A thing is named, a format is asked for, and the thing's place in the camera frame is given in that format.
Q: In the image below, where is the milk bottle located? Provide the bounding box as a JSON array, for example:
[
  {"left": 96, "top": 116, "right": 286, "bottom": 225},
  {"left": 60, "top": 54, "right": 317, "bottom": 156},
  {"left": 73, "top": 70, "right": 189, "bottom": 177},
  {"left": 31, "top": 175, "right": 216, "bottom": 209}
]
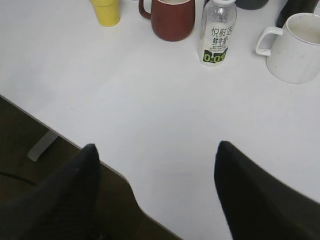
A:
[{"left": 198, "top": 0, "right": 237, "bottom": 67}]

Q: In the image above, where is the dark grey mug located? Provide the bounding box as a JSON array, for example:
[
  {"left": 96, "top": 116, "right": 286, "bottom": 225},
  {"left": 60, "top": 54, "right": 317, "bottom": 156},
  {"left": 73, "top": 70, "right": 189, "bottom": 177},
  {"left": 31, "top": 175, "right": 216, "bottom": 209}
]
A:
[{"left": 235, "top": 0, "right": 268, "bottom": 10}]

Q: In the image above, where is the red ceramic mug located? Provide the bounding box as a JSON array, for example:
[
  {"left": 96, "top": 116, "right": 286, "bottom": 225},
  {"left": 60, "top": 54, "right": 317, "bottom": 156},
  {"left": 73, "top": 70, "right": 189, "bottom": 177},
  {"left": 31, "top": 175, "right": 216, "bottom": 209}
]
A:
[{"left": 138, "top": 0, "right": 196, "bottom": 42}]

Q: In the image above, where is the white table leg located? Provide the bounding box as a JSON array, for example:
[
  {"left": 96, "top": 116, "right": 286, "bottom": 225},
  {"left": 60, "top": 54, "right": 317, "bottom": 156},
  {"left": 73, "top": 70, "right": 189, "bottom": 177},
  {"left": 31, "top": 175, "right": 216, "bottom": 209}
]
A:
[{"left": 27, "top": 130, "right": 58, "bottom": 162}]

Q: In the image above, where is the yellow paper cup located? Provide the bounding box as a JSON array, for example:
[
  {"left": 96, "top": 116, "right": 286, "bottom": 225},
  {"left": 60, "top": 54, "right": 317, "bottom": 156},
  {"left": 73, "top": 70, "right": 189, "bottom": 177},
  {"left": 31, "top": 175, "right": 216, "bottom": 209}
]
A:
[{"left": 90, "top": 0, "right": 120, "bottom": 27}]

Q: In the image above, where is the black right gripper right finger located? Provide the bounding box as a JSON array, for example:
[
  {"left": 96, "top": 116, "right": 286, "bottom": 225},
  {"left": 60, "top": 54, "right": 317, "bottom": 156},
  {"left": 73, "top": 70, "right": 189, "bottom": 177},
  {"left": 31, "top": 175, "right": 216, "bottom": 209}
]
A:
[{"left": 214, "top": 141, "right": 320, "bottom": 240}]

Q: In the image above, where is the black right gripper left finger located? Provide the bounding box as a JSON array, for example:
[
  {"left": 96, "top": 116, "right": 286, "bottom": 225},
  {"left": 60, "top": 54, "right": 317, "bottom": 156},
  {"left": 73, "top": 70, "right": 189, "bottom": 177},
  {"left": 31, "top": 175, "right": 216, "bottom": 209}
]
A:
[{"left": 0, "top": 143, "right": 101, "bottom": 240}]

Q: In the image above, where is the white ceramic mug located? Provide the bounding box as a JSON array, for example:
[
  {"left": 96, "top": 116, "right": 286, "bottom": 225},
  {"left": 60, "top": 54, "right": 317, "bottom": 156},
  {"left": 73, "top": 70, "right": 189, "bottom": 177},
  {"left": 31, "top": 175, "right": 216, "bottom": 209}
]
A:
[{"left": 255, "top": 12, "right": 320, "bottom": 84}]

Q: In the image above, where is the cola bottle yellow cap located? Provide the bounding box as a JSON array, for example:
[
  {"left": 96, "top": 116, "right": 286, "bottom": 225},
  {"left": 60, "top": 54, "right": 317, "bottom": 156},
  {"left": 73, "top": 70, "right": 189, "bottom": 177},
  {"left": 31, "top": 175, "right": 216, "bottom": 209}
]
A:
[{"left": 275, "top": 0, "right": 319, "bottom": 28}]

